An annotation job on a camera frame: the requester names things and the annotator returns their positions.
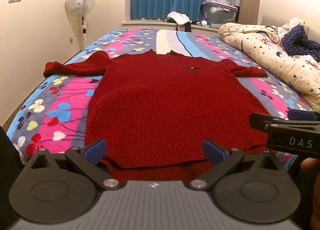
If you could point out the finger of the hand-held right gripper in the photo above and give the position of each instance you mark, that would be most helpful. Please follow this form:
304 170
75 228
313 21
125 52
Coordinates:
262 122
300 114

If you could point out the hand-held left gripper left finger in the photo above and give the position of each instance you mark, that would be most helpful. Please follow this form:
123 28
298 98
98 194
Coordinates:
94 152

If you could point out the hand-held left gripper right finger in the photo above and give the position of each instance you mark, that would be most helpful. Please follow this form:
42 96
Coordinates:
213 152

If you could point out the red knit sweater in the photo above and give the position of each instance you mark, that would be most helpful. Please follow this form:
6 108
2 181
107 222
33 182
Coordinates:
160 105

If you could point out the white clothes pile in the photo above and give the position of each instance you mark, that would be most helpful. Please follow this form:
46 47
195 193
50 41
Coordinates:
178 17

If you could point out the person's right hand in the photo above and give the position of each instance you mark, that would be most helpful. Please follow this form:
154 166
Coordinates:
311 167

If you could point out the floral striped bed blanket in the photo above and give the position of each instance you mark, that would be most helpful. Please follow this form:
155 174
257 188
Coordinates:
62 100

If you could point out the cream star print duvet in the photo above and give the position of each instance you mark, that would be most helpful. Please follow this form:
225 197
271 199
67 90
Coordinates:
270 50

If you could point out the navy dotted cloth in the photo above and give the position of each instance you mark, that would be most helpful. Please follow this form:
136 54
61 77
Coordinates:
296 42

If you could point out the small white container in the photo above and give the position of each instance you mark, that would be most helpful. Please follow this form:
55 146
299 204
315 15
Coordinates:
204 22

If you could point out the large clear storage box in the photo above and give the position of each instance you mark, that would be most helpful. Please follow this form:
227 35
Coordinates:
218 15

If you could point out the dark chair back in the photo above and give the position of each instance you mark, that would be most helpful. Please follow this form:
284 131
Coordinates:
183 27

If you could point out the small clear storage box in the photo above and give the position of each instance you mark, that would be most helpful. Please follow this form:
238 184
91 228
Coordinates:
235 0

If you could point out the white standing fan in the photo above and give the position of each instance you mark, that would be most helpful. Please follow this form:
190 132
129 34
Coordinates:
80 2

